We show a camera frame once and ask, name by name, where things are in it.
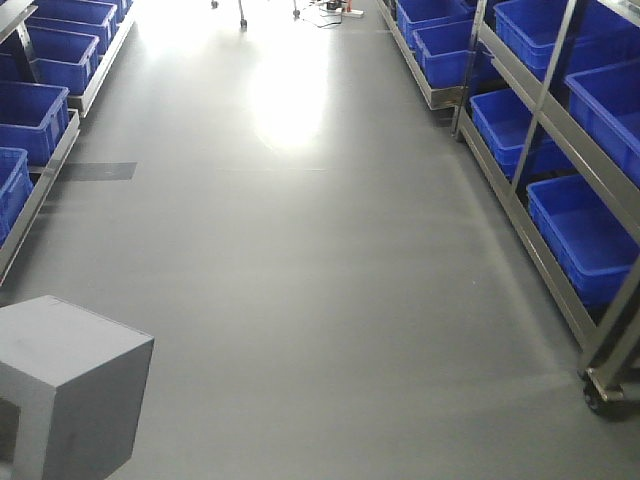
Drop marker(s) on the gray square base block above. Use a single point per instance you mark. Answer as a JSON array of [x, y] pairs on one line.
[[72, 389]]

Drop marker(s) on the blue bin right middle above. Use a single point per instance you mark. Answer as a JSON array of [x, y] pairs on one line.
[[503, 121]]

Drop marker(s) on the blue bin lowest right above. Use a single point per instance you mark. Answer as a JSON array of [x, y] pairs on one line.
[[592, 247]]

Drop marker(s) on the blue bin left rack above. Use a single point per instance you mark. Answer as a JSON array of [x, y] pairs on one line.
[[33, 117], [66, 59]]

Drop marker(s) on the steel rack right side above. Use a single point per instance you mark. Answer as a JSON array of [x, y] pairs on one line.
[[546, 96]]

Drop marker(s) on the steel rack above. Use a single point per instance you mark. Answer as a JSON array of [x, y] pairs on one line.
[[13, 17], [546, 96]]

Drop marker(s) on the steel rack left side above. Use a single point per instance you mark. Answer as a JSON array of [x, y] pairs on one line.
[[13, 17]]

